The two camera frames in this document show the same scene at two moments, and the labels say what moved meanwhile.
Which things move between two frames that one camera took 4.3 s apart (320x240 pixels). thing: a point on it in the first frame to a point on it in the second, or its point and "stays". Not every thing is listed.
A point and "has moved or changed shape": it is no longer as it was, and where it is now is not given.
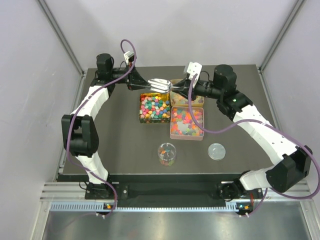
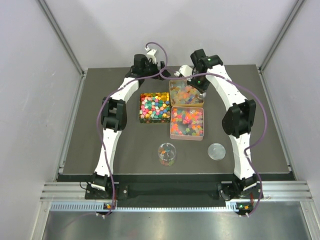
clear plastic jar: x=167 y=154 stays
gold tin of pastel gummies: x=178 y=100 stays
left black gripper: x=130 y=80 to x=162 y=69
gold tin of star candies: x=154 y=107 stays
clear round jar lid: x=216 y=151 stays
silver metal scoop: x=161 y=85 has moved or changed shape
